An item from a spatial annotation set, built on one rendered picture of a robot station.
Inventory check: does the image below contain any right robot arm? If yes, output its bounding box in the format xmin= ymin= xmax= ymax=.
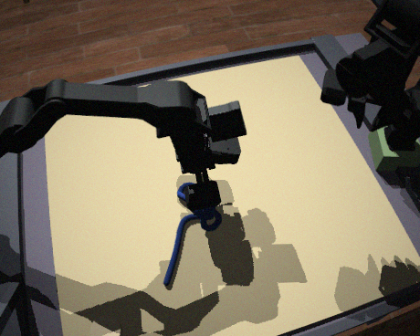
xmin=336 ymin=0 xmax=420 ymax=152

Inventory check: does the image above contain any cream work mat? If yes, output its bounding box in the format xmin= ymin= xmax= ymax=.
xmin=45 ymin=56 xmax=420 ymax=336

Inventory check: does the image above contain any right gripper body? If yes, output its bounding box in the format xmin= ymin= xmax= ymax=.
xmin=320 ymin=68 xmax=420 ymax=127

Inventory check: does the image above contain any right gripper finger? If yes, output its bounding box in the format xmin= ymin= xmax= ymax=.
xmin=370 ymin=107 xmax=403 ymax=132
xmin=347 ymin=98 xmax=366 ymax=129

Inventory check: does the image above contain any blue rope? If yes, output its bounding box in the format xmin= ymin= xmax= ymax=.
xmin=163 ymin=183 xmax=222 ymax=286

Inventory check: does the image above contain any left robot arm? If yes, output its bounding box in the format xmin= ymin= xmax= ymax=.
xmin=0 ymin=79 xmax=247 ymax=170

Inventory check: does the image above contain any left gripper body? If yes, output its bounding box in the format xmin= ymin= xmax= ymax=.
xmin=175 ymin=142 xmax=221 ymax=211

